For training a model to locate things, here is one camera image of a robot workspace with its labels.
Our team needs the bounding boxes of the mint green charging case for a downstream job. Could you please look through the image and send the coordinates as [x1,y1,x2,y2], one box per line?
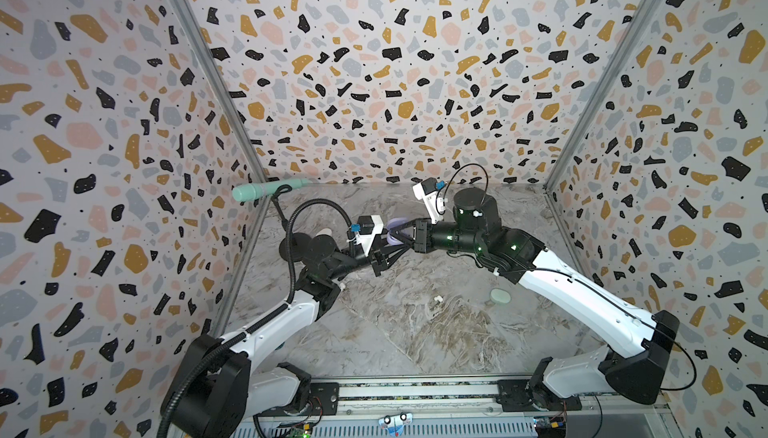
[490,288,511,305]

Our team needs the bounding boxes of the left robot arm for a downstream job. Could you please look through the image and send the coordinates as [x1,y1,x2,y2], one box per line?
[156,235,409,437]

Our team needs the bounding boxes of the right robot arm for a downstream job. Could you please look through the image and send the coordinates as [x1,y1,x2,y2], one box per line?
[389,188,680,410]

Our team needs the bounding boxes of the black microphone stand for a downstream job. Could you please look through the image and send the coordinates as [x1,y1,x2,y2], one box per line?
[271,186,311,263]

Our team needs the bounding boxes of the mint green microphone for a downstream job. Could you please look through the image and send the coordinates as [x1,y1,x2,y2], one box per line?
[231,178,312,203]

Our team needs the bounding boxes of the left corner aluminium profile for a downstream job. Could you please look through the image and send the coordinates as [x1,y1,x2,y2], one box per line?
[169,0,267,182]

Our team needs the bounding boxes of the corner aluminium profile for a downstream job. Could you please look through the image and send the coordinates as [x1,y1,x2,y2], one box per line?
[169,0,267,182]
[545,0,662,195]

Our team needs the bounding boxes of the small toy car sticker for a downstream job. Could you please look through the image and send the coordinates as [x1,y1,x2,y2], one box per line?
[378,412,413,437]

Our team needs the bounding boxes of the right corner aluminium profile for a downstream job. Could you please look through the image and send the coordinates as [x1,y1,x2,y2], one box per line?
[545,0,662,195]

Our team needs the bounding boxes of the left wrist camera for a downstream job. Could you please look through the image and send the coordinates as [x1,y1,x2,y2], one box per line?
[350,215,384,256]

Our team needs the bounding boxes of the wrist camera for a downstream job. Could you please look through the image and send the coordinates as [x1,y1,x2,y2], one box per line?
[350,215,384,256]
[412,178,446,225]

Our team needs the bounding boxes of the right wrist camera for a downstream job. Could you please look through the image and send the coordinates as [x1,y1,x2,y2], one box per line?
[412,178,446,225]

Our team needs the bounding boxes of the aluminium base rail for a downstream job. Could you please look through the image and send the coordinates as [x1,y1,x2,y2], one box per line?
[234,375,682,437]

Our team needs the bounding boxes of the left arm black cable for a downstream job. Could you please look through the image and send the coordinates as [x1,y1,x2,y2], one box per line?
[154,199,355,438]

